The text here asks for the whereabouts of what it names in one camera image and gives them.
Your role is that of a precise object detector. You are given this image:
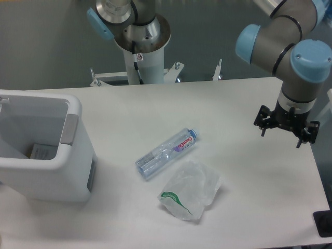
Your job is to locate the white trash can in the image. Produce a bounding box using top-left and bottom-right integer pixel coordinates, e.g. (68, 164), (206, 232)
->
(1, 90), (97, 202)

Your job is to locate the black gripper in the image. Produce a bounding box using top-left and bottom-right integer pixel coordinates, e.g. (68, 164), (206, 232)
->
(254, 101), (320, 148)

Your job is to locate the white frame at right edge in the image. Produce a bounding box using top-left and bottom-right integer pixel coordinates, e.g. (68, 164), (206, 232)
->
(316, 89), (332, 126)

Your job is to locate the black device at table edge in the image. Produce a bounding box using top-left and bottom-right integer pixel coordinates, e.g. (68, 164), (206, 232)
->
(313, 210), (331, 238)

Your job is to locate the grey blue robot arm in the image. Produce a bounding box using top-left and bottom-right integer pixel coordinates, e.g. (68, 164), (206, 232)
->
(87, 1), (331, 144)

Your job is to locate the yellow white paper in bin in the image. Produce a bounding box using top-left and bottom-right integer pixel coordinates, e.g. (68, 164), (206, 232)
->
(30, 143), (58, 160)

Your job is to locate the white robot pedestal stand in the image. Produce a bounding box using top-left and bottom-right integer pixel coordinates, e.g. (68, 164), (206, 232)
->
(89, 49), (224, 88)

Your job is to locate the clear plastic bag green print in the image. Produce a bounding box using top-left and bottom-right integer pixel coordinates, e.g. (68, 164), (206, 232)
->
(158, 161), (222, 221)

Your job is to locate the black cable on pedestal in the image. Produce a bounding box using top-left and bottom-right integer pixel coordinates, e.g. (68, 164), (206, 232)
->
(130, 40), (145, 85)

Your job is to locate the clear plastic water bottle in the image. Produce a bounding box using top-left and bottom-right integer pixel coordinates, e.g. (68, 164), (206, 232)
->
(135, 128), (200, 180)

